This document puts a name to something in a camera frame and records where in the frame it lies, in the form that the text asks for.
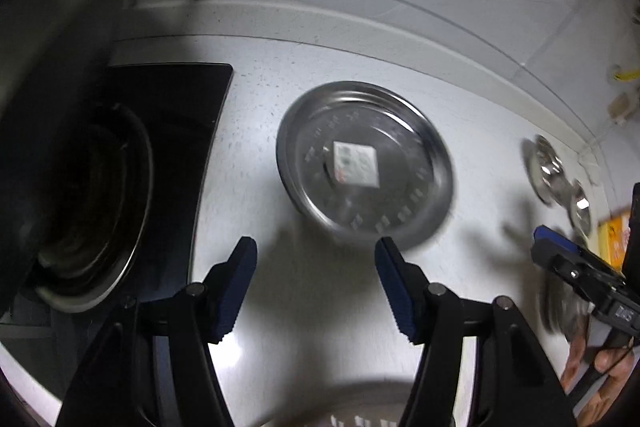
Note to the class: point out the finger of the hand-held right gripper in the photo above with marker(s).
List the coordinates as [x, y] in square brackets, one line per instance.
[555, 241]

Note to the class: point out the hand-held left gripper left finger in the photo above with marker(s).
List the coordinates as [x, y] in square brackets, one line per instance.
[239, 279]

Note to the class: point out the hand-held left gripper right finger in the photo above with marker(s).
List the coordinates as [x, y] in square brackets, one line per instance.
[395, 287]

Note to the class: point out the small steel bowl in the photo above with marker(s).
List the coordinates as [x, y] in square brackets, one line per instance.
[581, 207]

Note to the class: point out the large steel bowl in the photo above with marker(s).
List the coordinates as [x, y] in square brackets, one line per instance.
[542, 167]

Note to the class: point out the steel plate with label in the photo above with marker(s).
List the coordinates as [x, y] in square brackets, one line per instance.
[365, 167]

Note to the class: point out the person's right hand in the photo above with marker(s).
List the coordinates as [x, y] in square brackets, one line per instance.
[607, 387]

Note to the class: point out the yellow dish soap bottle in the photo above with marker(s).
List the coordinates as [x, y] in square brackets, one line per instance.
[616, 242]

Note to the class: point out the black glass gas stove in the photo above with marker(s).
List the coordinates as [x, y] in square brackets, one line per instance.
[170, 147]

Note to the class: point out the beige wall socket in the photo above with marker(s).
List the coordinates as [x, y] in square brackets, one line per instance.
[620, 107]

